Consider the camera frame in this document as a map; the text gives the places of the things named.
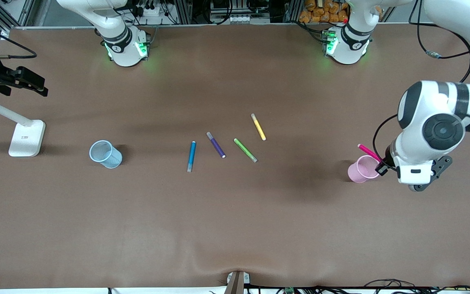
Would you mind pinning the pink marker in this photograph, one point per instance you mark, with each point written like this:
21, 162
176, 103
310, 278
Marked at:
367, 150

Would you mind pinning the metal table edge bracket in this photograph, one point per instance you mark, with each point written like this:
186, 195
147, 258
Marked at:
237, 281

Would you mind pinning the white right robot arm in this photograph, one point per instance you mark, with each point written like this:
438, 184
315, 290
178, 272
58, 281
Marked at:
125, 49

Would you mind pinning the blue plastic cup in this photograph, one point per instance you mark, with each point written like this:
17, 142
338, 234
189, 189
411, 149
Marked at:
110, 159

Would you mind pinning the blue marker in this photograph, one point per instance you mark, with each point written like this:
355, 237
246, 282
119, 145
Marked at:
192, 155

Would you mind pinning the purple marker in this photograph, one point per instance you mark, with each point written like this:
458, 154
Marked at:
216, 145

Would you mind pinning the yellow marker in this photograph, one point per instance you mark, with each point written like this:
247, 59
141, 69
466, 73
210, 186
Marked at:
258, 127

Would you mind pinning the aluminium profile rack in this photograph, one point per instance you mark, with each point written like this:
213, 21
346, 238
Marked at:
186, 10

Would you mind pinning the small green circuit board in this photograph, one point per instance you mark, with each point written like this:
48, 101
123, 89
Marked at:
289, 290

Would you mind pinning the white stand with pole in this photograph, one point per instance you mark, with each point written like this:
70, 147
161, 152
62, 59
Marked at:
25, 139

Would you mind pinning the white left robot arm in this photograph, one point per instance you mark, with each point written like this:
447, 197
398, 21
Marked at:
435, 102

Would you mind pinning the white power strip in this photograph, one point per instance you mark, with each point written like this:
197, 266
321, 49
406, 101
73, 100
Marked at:
151, 11

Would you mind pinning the orange packed items pile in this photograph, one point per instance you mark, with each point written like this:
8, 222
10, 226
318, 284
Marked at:
324, 12

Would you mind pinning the green marker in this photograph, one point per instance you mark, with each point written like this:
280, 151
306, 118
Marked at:
245, 150

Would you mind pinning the pink plastic cup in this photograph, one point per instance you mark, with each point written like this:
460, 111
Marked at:
357, 173

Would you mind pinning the white terminal strip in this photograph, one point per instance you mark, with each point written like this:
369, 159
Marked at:
241, 18

